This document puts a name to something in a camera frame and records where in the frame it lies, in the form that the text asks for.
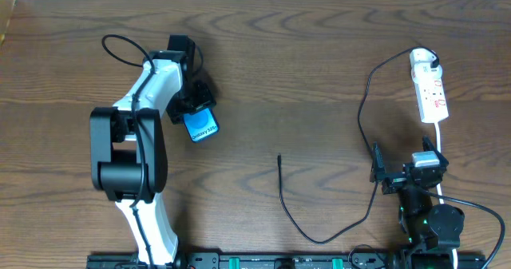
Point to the white power strip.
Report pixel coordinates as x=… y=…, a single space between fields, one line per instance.
x=432 y=102

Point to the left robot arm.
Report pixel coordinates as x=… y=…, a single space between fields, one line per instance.
x=128 y=154

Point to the white charger plug adapter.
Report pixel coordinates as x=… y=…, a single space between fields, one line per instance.
x=422 y=71

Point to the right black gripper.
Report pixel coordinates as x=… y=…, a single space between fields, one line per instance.
x=398 y=181

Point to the blue Galaxy smartphone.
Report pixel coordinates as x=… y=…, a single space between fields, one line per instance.
x=201 y=125

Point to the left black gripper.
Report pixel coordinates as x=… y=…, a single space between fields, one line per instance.
x=200 y=101

